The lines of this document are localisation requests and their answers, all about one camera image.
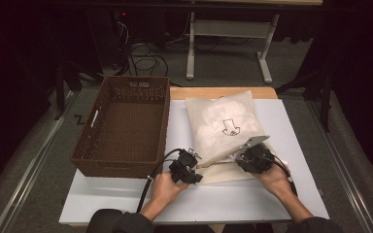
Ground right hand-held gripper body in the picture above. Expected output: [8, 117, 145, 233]
[235, 134, 275, 175]

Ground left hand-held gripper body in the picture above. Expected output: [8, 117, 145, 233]
[168, 147, 203, 184]

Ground white clothing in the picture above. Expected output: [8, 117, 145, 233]
[195, 99, 267, 157]

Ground cream mesh laundry bag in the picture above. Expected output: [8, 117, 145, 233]
[184, 89, 275, 185]

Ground brown woven basket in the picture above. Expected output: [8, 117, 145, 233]
[69, 76, 171, 181]

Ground person's right hand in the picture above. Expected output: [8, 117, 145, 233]
[254, 162, 292, 199]

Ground person's left hand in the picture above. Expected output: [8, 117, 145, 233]
[150, 171, 190, 209]

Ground dark metal stand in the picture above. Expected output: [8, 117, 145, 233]
[53, 60, 107, 121]
[274, 69, 335, 133]

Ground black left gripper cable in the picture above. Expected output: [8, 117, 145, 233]
[136, 148, 185, 215]

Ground metal floor rail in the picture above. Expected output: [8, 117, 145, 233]
[305, 99, 373, 233]
[0, 90, 76, 233]

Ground black floor cable bundle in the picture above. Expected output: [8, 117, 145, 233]
[127, 41, 170, 78]

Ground white metal frame desk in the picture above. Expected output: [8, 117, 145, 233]
[181, 0, 324, 85]

